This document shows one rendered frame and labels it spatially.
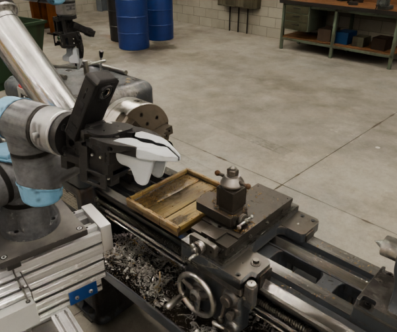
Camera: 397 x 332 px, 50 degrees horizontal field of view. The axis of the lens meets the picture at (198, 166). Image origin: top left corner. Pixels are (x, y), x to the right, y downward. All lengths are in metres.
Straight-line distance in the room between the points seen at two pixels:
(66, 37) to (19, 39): 0.84
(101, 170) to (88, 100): 0.10
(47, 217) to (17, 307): 0.22
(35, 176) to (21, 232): 0.39
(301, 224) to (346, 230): 1.61
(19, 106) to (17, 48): 0.19
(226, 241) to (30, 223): 0.61
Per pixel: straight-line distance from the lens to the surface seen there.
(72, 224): 1.18
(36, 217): 1.14
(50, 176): 0.78
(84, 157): 0.63
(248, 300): 1.40
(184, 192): 1.79
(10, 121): 0.74
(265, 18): 9.48
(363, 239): 3.17
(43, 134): 0.69
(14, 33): 0.92
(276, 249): 1.58
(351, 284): 1.51
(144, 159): 0.57
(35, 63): 0.90
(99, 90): 0.60
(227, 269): 1.38
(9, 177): 1.06
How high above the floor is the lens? 1.83
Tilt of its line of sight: 28 degrees down
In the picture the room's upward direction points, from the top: straight up
